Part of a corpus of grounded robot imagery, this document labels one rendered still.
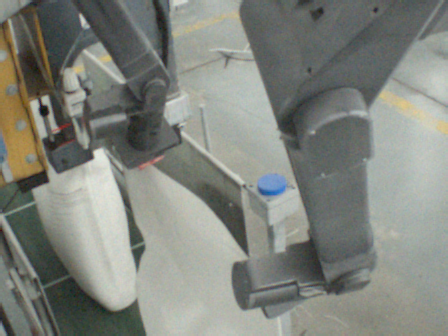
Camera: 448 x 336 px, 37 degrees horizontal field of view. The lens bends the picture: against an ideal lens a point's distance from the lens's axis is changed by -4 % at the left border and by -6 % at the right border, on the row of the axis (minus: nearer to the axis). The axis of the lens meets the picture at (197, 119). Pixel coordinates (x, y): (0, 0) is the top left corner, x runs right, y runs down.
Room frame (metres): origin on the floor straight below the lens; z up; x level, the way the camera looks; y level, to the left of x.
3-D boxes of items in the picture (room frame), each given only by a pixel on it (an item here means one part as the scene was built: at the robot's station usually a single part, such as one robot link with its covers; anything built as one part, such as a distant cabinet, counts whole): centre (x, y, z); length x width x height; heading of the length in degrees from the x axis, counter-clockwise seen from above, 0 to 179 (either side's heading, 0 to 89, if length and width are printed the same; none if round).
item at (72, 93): (1.06, 0.20, 1.14); 0.05 x 0.04 x 0.16; 115
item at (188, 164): (1.79, 0.14, 0.54); 1.05 x 0.02 x 0.41; 25
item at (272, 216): (1.15, -0.13, 0.81); 0.08 x 0.08 x 0.06; 25
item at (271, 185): (1.15, -0.13, 0.84); 0.06 x 0.06 x 0.02
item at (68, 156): (1.10, 0.25, 1.04); 0.08 x 0.06 x 0.05; 115
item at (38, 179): (1.06, 0.33, 1.01); 0.06 x 0.04 x 0.02; 115
